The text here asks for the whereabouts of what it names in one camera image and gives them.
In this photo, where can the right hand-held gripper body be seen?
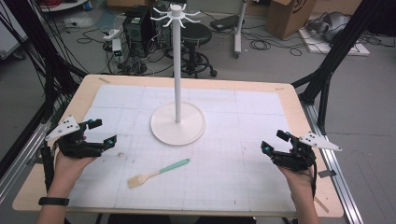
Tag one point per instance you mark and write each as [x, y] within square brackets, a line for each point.
[297, 157]

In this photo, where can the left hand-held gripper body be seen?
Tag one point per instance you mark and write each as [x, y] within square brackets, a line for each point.
[73, 146]

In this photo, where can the person's left hand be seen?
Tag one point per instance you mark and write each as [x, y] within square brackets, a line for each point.
[67, 169]

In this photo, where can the person's right hand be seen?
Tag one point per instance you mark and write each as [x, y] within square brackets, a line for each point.
[297, 182]

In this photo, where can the grey tape piece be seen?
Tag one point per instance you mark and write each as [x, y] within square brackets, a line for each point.
[327, 173]

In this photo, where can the brown tape strip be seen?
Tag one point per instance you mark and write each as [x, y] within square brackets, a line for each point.
[104, 80]
[321, 204]

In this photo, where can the white grid mat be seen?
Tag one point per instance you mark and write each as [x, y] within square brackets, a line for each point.
[218, 177]

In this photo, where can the black wristband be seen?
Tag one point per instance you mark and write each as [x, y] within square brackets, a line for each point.
[53, 201]

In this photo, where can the white power adapter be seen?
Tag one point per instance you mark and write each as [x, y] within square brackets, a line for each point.
[116, 48]

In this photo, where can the white hook stand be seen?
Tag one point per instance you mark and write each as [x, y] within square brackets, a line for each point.
[177, 93]

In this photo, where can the white power strip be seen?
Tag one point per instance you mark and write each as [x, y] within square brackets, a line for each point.
[112, 34]

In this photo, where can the black computer tower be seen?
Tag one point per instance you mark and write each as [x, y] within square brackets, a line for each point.
[137, 34]

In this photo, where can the white flat board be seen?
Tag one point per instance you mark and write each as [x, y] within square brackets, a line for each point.
[339, 49]

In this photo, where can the white floor stand pole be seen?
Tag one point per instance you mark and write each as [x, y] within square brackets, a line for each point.
[238, 34]

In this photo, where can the brown cardboard box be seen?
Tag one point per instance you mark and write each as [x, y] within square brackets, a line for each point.
[288, 18]

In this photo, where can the grey headset device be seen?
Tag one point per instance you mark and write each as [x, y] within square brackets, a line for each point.
[334, 25]

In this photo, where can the black flat laptop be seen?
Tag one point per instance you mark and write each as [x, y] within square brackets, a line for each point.
[224, 22]

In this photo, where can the black round stool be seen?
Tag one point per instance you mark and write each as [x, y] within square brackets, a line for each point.
[195, 34]

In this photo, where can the aluminium rail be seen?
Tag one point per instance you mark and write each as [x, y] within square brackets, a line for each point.
[21, 158]
[339, 180]

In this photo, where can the black metal frame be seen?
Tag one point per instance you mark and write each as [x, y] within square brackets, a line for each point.
[46, 71]
[333, 59]

